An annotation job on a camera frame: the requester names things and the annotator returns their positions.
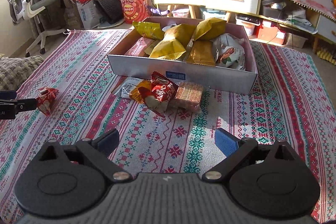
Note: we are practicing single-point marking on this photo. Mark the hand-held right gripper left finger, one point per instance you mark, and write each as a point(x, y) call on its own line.
point(109, 140)

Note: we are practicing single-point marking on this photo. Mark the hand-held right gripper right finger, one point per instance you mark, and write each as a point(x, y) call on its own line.
point(225, 142)

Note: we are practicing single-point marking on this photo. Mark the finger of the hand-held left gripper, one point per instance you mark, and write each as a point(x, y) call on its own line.
point(8, 95)
point(25, 104)

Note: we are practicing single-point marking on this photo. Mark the small red snack packet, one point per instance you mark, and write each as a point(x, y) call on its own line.
point(47, 100)

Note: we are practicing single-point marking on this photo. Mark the pink cardboard box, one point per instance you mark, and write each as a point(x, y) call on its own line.
point(183, 75)

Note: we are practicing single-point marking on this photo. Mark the large white printed snack packet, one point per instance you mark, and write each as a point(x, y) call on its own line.
point(231, 53)

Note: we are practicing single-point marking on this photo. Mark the gold bar snack packet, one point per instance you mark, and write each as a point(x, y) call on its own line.
point(202, 53)

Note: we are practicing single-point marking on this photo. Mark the yellow pastry packet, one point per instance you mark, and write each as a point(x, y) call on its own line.
point(170, 41)
point(210, 28)

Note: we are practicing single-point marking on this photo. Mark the yellow blue-logo chips packet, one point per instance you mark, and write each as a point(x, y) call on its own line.
point(147, 29)

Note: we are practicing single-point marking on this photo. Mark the grey knitted blanket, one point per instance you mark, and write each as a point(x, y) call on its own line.
point(18, 70)

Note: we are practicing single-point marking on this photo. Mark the white orange snack packet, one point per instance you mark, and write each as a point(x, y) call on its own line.
point(126, 88)

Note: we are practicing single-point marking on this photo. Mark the patterned woven cloth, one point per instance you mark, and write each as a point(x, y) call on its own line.
point(170, 132)

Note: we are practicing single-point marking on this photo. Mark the brown cereal bar packet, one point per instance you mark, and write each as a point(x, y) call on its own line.
point(187, 96)

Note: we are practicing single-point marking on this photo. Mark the white office chair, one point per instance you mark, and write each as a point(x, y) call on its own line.
point(29, 3)

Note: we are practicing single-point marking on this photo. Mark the pink snack packet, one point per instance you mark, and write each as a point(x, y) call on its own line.
point(137, 47)

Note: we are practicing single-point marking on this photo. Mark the white paper bag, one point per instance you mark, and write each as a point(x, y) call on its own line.
point(88, 14)

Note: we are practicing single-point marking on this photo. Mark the red storage box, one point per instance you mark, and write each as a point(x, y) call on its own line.
point(270, 32)

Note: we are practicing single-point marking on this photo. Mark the clear plastic bin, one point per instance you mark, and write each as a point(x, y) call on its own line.
point(296, 40)

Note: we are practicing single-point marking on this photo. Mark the black mesh basket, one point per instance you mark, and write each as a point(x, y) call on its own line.
point(109, 7)

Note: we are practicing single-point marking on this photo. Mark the red round-print gift bag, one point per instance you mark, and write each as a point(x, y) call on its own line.
point(132, 7)

